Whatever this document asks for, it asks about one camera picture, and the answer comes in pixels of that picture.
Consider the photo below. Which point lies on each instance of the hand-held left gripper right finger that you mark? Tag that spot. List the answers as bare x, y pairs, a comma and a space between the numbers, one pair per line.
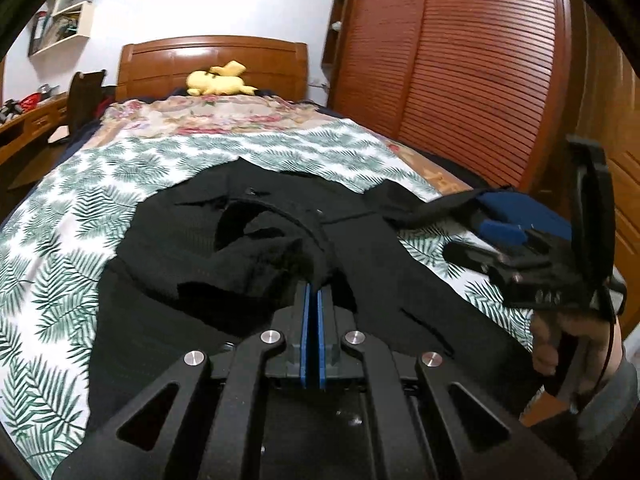
321, 340

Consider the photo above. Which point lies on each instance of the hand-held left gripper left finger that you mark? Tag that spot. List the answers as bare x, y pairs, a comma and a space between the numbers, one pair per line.
303, 340

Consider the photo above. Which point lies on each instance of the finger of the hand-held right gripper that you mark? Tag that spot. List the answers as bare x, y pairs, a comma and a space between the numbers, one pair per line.
502, 232
530, 210

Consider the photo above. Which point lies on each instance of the black garment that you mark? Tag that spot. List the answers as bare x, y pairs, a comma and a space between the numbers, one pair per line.
200, 240

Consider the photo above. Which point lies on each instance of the person's right forearm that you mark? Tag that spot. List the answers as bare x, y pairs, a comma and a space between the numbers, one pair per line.
600, 425

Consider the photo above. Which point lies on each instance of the person's right hand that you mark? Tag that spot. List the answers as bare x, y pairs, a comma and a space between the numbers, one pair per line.
545, 340

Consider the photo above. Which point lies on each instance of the wooden slatted wardrobe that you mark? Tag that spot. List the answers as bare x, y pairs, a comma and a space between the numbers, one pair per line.
450, 60

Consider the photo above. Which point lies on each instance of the bed with leaf-print cover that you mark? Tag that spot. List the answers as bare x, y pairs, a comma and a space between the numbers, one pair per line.
65, 240

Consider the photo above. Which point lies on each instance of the floral blanket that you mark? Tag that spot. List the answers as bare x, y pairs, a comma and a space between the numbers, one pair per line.
165, 115

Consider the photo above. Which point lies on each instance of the yellow plush toy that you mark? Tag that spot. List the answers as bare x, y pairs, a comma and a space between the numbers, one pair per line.
217, 82

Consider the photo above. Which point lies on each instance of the wooden headboard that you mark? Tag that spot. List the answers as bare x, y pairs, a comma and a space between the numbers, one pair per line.
165, 65

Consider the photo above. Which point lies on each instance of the dark wooden chair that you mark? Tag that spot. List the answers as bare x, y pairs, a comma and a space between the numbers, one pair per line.
82, 100

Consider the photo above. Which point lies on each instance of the wooden desk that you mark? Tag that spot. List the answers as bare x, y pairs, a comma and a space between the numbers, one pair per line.
35, 120

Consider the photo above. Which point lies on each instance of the red basket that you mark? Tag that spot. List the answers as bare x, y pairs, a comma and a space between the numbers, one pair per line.
31, 101

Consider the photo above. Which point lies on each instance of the black device on desk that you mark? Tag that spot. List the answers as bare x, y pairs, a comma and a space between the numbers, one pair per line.
10, 110

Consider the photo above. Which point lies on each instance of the wall socket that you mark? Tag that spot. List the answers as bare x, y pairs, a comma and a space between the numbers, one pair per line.
318, 84

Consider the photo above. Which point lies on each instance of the white wall shelf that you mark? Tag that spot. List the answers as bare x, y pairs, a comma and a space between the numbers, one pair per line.
70, 15

